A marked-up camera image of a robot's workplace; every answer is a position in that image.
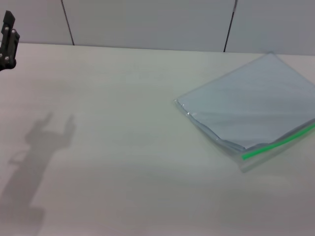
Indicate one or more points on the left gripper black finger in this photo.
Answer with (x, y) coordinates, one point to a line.
(8, 44)

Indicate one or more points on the clear document bag green zipper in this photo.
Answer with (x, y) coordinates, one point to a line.
(246, 103)

